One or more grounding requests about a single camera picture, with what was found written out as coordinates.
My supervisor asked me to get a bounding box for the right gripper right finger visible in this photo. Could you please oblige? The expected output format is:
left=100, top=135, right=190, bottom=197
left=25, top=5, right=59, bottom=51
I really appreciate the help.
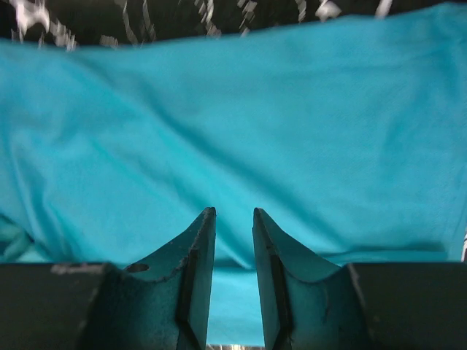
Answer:
left=252, top=209, right=466, bottom=349

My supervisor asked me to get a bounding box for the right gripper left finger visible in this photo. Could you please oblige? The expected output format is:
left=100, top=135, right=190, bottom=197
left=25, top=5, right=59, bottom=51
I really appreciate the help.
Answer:
left=1, top=207, right=216, bottom=349

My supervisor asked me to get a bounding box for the teal t shirt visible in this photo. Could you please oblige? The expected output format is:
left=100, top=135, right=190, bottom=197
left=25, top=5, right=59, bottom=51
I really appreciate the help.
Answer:
left=1, top=3, right=466, bottom=345

